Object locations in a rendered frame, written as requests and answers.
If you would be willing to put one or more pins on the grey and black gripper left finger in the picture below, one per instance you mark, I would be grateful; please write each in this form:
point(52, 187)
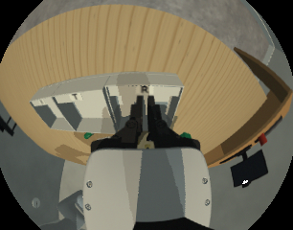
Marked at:
point(127, 137)

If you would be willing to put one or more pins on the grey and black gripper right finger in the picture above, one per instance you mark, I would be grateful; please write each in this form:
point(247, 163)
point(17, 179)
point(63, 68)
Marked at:
point(163, 136)

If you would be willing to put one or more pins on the black usb stick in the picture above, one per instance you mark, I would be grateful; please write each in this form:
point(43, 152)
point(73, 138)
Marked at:
point(149, 138)

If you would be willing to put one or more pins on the white rack of open bins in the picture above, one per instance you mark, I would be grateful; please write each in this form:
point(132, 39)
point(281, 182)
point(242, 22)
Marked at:
point(84, 101)

